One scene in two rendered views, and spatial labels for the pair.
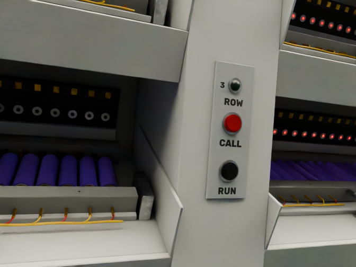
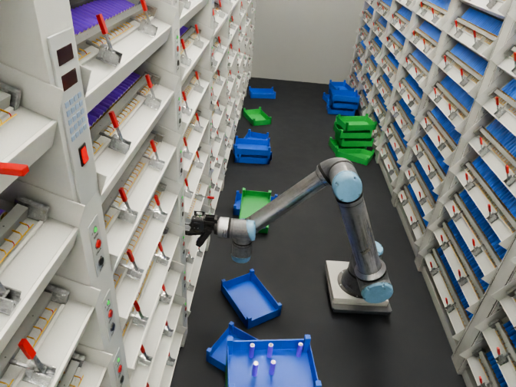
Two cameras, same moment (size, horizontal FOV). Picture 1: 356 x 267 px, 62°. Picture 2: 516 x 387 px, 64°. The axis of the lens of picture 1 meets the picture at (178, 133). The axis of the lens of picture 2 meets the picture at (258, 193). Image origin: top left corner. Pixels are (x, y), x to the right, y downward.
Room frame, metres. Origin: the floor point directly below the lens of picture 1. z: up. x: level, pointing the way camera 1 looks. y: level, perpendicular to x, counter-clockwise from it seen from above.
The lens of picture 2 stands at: (-0.69, 1.72, 1.70)
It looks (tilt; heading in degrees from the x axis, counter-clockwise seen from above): 33 degrees down; 291
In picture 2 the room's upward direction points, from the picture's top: 5 degrees clockwise
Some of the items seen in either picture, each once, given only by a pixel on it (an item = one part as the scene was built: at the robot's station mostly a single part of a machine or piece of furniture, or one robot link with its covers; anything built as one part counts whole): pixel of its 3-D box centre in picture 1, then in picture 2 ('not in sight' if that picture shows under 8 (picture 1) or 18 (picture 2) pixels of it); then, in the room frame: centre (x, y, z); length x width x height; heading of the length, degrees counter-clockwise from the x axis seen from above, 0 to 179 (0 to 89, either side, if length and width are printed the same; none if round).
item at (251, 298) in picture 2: not in sight; (250, 297); (-0.15, 0.25, 0.04); 0.30 x 0.20 x 0.08; 144
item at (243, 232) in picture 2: not in sight; (242, 229); (-0.12, 0.37, 0.56); 0.12 x 0.09 x 0.10; 21
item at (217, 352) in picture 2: not in sight; (245, 355); (-0.28, 0.59, 0.04); 0.30 x 0.20 x 0.08; 173
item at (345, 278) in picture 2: not in sight; (360, 276); (-0.66, -0.06, 0.15); 0.19 x 0.19 x 0.10
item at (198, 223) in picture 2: not in sight; (204, 223); (0.04, 0.43, 0.58); 0.12 x 0.08 x 0.09; 21
